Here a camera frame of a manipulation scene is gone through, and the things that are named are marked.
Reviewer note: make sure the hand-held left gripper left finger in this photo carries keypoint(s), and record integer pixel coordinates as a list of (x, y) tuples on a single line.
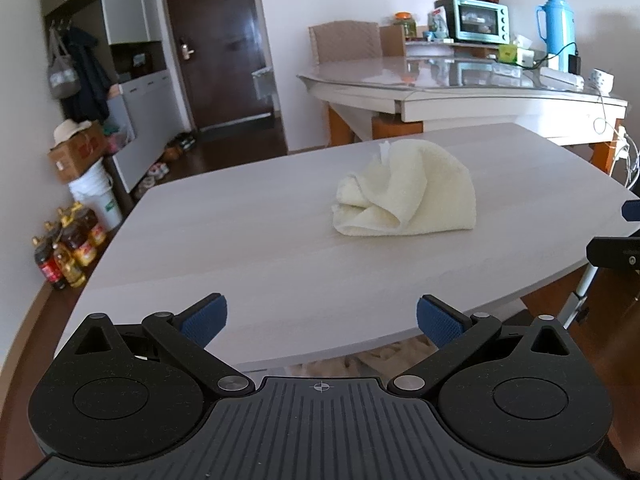
[(204, 320)]

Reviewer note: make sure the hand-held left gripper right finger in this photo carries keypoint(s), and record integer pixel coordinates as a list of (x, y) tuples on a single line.
[(440, 322)]

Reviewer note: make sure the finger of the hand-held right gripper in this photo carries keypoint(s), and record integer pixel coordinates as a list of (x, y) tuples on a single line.
[(632, 210), (615, 255)]

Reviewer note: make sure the cream towel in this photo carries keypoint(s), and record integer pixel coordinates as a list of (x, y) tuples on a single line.
[(425, 190)]

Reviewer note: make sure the white metal table leg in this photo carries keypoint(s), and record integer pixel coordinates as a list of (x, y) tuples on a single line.
[(580, 297)]

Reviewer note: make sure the white cup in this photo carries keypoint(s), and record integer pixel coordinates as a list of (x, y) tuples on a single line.
[(601, 80)]

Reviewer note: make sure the white power strip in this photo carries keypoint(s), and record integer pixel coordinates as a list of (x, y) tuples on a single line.
[(562, 77)]

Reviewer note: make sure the cluster of cooking oil bottles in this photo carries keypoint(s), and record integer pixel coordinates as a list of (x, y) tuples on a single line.
[(70, 245)]

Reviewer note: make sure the black power adapter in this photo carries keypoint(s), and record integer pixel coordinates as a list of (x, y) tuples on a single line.
[(575, 65)]

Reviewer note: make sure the white plastic bucket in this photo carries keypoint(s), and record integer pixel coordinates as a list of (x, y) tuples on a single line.
[(97, 197)]

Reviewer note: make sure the white dining table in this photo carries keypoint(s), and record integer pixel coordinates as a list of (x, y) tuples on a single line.
[(500, 110)]

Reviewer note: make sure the row of shoes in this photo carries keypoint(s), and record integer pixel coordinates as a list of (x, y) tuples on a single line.
[(180, 145)]

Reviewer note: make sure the small white box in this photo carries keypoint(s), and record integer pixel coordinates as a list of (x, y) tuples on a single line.
[(532, 57)]

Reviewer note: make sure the blue thermos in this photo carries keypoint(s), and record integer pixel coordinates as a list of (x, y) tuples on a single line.
[(556, 30)]

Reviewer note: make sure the green tissue box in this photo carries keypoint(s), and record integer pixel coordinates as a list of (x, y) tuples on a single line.
[(509, 53)]

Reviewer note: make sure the colourful plastic bags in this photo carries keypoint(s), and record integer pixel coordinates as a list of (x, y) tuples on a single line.
[(117, 140)]

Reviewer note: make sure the printed cardboard box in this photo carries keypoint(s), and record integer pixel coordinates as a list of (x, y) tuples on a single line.
[(80, 157)]

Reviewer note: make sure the grey hallway cabinet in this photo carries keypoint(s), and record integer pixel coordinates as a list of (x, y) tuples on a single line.
[(145, 110)]

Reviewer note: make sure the beige sun hat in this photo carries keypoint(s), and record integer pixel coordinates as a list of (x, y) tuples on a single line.
[(70, 132)]

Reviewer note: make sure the wooden stand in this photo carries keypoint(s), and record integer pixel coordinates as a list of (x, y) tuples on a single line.
[(450, 49)]

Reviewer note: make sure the teal toaster oven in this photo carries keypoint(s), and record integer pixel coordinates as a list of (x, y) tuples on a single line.
[(475, 20)]

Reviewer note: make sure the dark hanging jacket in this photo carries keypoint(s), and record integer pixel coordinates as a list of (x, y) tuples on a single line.
[(90, 80)]

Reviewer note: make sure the white snack bag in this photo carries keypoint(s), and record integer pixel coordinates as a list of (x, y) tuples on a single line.
[(438, 24)]

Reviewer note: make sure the dark brown door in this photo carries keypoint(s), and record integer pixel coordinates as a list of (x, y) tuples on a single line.
[(215, 50)]

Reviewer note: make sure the silver door lock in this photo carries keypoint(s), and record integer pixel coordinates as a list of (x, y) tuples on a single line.
[(187, 49)]

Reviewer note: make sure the grey hanging bag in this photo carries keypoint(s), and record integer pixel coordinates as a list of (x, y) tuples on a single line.
[(62, 77)]

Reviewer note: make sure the brown board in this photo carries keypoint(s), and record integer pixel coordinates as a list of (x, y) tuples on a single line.
[(391, 41)]

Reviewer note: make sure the orange-lid green jar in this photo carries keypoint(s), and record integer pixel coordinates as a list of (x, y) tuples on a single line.
[(405, 26)]

